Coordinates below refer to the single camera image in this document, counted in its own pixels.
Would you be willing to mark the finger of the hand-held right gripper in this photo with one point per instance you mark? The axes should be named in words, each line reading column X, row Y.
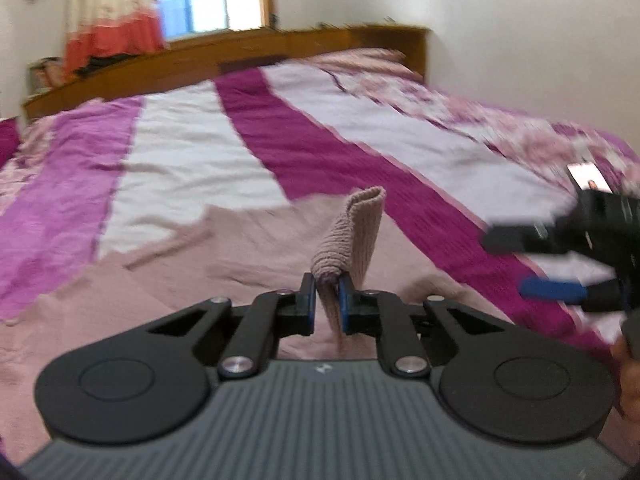
column 550, row 290
column 520, row 240

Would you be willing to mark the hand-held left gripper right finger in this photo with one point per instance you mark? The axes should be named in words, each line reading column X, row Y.
column 344, row 305

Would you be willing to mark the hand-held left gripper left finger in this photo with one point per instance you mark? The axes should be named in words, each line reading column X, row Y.
column 309, row 305

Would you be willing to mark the pink knit sweater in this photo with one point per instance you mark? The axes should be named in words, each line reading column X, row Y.
column 210, row 280

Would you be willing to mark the person's right hand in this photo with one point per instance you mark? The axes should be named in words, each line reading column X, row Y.
column 631, row 380

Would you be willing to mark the purple striped floral bedspread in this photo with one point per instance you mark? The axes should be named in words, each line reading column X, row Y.
column 310, row 155

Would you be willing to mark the wooden bed headboard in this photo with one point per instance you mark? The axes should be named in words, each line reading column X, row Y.
column 310, row 45

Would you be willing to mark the clutter on headboard shelf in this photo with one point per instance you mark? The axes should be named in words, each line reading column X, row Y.
column 47, row 75

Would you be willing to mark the cream and orange curtain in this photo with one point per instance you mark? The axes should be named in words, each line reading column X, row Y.
column 110, row 15

